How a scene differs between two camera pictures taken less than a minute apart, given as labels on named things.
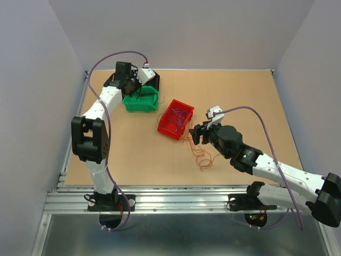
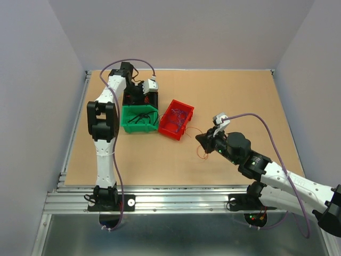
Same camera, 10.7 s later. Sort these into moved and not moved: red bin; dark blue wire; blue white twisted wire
Moved: dark blue wire
Not moved: blue white twisted wire; red bin
